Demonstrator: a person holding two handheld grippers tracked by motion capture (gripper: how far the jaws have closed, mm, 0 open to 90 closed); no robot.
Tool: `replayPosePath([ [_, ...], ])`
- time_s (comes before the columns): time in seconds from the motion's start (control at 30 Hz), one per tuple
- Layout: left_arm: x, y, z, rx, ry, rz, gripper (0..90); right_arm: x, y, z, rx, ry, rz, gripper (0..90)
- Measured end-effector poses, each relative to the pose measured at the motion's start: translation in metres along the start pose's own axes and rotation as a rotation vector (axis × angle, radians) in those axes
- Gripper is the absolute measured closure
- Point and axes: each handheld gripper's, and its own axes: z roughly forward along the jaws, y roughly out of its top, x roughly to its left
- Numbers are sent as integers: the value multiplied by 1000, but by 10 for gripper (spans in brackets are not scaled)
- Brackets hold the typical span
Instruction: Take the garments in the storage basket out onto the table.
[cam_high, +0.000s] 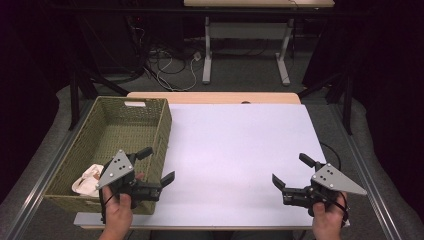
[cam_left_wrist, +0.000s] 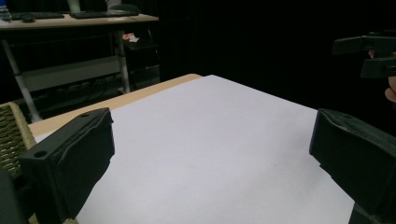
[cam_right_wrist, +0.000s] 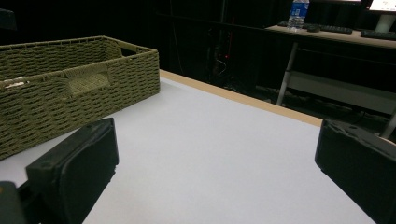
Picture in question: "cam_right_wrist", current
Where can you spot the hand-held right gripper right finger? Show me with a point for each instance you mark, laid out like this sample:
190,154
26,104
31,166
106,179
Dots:
361,174

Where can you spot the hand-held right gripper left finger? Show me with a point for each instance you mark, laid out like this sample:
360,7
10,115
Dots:
77,168

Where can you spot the green woven basket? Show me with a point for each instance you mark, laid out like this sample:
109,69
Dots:
130,81

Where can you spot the white table mat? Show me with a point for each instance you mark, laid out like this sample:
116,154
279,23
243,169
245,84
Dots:
211,149

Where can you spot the wooden desk with white legs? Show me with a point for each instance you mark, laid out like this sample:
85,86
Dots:
336,35

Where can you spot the long black keyboard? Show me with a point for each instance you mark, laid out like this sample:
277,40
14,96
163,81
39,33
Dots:
333,29

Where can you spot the computer monitor white stand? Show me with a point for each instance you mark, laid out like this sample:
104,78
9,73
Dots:
384,6

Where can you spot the clear water bottle blue label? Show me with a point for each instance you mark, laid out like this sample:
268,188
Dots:
297,15

